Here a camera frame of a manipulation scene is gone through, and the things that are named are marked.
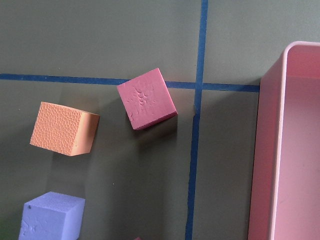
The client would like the red block far right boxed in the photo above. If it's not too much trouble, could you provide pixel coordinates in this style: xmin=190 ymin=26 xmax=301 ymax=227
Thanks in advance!
xmin=117 ymin=68 xmax=178 ymax=130

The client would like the orange block right side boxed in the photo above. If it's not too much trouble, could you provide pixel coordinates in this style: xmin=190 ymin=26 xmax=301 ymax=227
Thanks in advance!
xmin=29 ymin=101 xmax=100 ymax=156

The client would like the purple block right side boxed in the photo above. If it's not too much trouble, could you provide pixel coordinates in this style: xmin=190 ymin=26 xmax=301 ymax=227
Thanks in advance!
xmin=18 ymin=191 xmax=86 ymax=240

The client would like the red plastic bin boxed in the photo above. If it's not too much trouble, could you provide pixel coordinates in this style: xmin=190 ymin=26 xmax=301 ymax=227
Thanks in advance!
xmin=248 ymin=41 xmax=320 ymax=240

